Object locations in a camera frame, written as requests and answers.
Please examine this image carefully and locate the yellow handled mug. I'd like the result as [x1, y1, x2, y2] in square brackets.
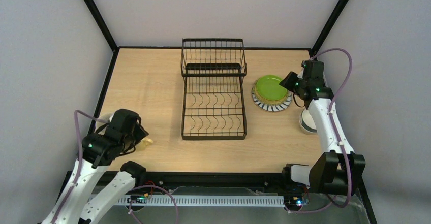
[136, 138, 153, 151]

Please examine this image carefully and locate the green plate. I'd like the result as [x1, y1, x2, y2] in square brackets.
[255, 75, 288, 102]

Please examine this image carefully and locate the black wire dish rack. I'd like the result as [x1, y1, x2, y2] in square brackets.
[180, 38, 247, 140]

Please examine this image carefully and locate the cream ceramic mug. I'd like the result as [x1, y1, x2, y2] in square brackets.
[95, 113, 113, 133]

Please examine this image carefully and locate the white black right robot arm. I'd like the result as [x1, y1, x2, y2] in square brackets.
[280, 60, 366, 196]

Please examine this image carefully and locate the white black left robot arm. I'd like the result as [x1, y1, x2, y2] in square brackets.
[42, 109, 148, 223]

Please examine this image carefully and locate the blue striped white plate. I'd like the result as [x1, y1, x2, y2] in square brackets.
[251, 90, 292, 112]

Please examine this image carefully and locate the white bowl dark rim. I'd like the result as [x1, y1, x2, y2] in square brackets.
[299, 109, 317, 134]

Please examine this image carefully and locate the left controller board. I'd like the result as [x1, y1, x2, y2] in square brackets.
[127, 195, 151, 204]

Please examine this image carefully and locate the controller board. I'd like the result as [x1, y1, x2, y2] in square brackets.
[284, 194, 310, 206]
[127, 195, 151, 204]

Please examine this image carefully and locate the right controller board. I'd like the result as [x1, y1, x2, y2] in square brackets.
[284, 194, 310, 206]

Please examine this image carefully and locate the black aluminium frame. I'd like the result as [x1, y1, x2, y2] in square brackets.
[48, 0, 378, 224]

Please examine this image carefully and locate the white slotted cable duct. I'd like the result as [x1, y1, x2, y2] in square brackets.
[114, 195, 284, 207]

